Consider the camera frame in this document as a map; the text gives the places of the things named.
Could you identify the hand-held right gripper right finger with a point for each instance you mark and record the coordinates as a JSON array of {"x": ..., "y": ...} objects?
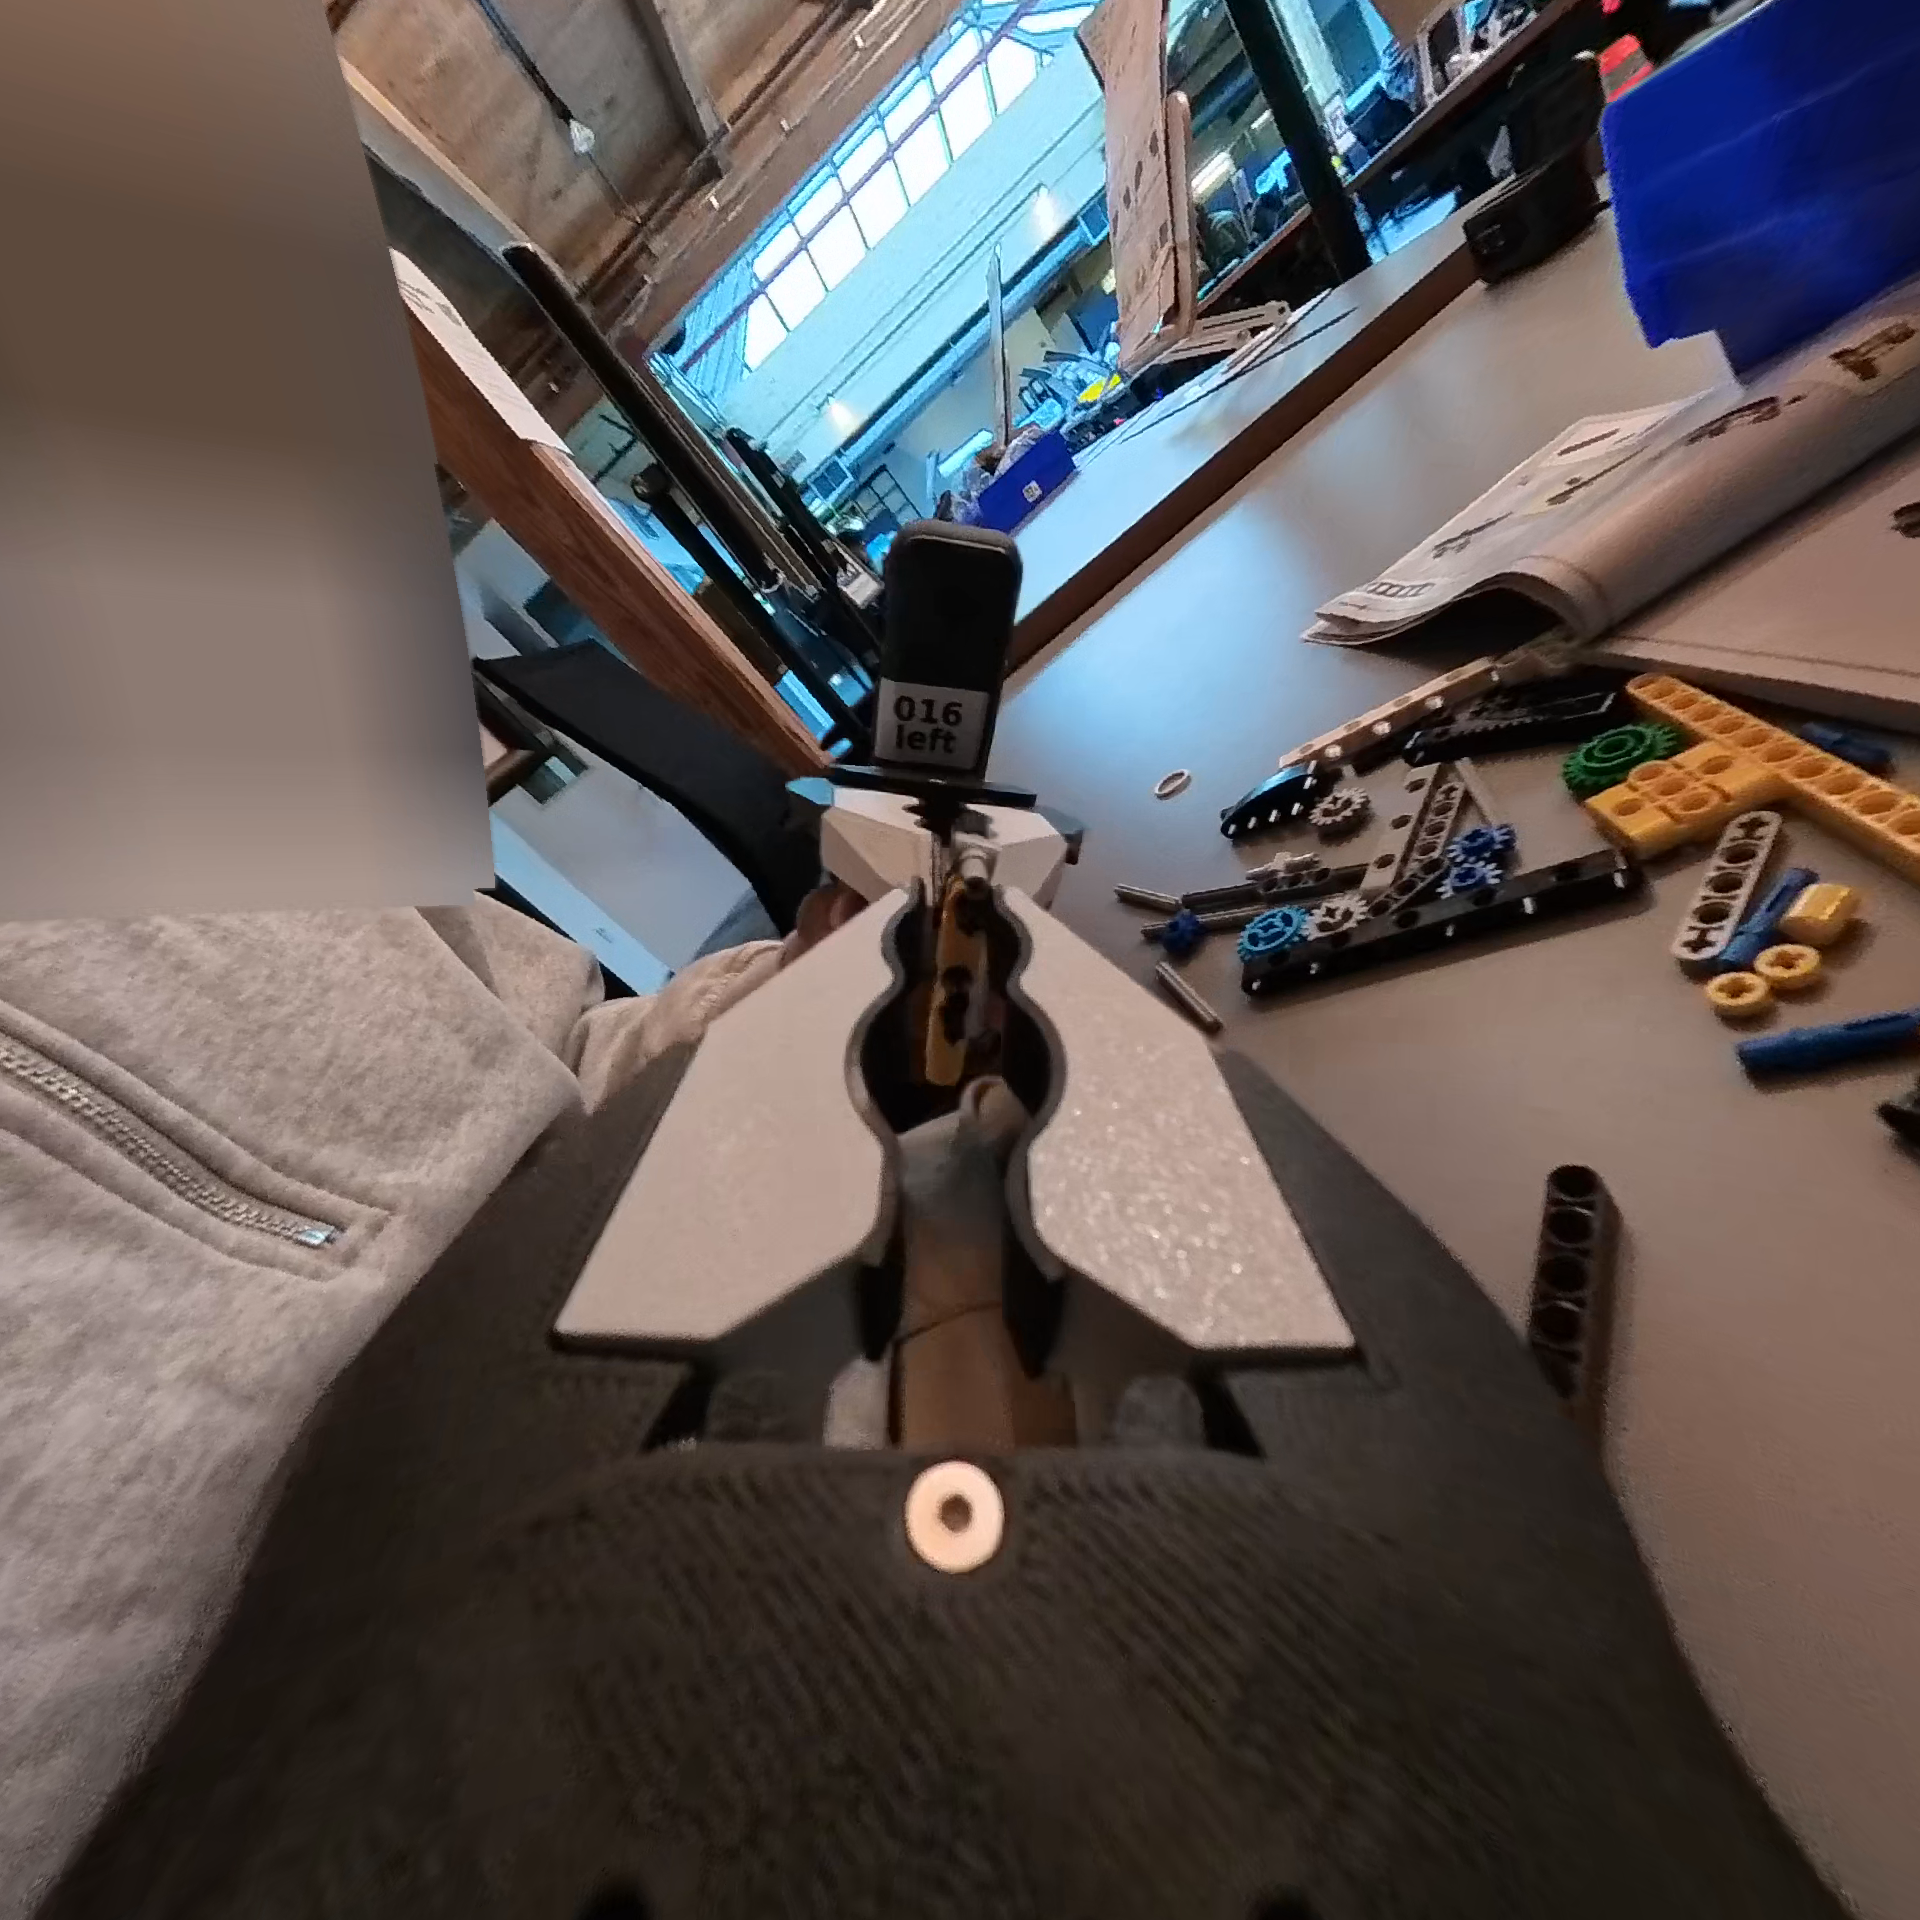
[{"x": 1184, "y": 1201}]

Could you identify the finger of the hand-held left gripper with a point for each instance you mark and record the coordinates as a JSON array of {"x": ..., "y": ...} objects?
[
  {"x": 877, "y": 849},
  {"x": 1026, "y": 849}
]

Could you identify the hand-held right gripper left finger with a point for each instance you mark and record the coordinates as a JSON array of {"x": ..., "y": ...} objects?
[{"x": 721, "y": 1201}]

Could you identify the yellow lego beam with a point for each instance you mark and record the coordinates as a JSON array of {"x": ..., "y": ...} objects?
[{"x": 961, "y": 975}]

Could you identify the short black lego beam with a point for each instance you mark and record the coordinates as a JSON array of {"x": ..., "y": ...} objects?
[{"x": 1574, "y": 1276}]

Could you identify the short black lego axle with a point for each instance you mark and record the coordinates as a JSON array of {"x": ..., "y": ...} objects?
[
  {"x": 1147, "y": 896},
  {"x": 1189, "y": 1001}
]

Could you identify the small blue lego gear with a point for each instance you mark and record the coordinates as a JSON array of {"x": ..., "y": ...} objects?
[
  {"x": 1177, "y": 934},
  {"x": 1477, "y": 880},
  {"x": 1483, "y": 844}
]

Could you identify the thin black lego beam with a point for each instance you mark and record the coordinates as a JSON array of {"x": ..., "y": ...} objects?
[{"x": 1243, "y": 901}]

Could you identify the black curved lego panel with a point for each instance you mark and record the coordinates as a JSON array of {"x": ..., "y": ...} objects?
[{"x": 1266, "y": 803}]

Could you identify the grey lego connector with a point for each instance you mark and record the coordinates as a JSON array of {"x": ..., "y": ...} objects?
[{"x": 1282, "y": 868}]

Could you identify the large blue lego gear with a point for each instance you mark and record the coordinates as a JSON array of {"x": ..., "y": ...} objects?
[{"x": 1272, "y": 936}]

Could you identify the small grey lego gear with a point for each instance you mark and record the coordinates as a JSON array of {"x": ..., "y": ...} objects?
[
  {"x": 1341, "y": 918},
  {"x": 1338, "y": 813}
]

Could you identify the long light grey lego beam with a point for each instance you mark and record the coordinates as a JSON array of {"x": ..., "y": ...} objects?
[{"x": 1387, "y": 717}]

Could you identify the black lego beam with holes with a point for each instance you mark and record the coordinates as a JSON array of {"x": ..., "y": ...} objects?
[{"x": 1516, "y": 715}]

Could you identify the yellow lego bush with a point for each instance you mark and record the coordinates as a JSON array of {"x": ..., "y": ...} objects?
[
  {"x": 1737, "y": 992},
  {"x": 1787, "y": 965}
]

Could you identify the green lego gear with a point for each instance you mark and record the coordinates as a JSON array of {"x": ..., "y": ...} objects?
[{"x": 1621, "y": 763}]

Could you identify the short grey lego beam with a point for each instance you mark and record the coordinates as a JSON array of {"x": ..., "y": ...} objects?
[{"x": 1724, "y": 885}]

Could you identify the long blue lego pin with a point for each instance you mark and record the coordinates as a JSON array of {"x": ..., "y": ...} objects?
[{"x": 1829, "y": 1044}]

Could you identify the yellow lego block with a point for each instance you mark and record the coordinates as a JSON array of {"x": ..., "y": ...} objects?
[{"x": 1818, "y": 910}]

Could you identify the lego instruction booklet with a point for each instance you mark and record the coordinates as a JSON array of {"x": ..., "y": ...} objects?
[{"x": 1650, "y": 511}]

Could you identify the person's left hand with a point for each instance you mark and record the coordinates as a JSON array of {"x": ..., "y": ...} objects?
[{"x": 828, "y": 920}]

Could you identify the blue storage crate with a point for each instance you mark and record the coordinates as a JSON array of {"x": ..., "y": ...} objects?
[{"x": 1035, "y": 470}]

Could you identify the black fabric chair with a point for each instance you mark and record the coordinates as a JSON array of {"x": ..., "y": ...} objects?
[{"x": 661, "y": 781}]

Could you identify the wooden railing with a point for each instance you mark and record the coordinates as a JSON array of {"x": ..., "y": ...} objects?
[{"x": 598, "y": 556}]

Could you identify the black tray with gears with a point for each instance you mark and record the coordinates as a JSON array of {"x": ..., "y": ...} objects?
[{"x": 1440, "y": 923}]

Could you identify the person's grey hoodie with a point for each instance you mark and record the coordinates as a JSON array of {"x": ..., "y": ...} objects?
[{"x": 225, "y": 1201}]

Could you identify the black pole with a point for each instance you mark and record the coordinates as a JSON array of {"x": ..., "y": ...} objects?
[{"x": 1306, "y": 135}]

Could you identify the hanging light bulb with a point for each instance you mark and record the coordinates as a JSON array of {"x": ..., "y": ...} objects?
[{"x": 581, "y": 139}]

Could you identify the black box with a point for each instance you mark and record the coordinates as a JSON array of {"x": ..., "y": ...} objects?
[{"x": 1530, "y": 219}]

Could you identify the blue plastic bin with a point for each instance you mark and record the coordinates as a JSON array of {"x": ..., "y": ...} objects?
[{"x": 1769, "y": 165}]

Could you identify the yellow lego frame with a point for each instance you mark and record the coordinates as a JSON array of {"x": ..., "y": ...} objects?
[{"x": 1694, "y": 796}]

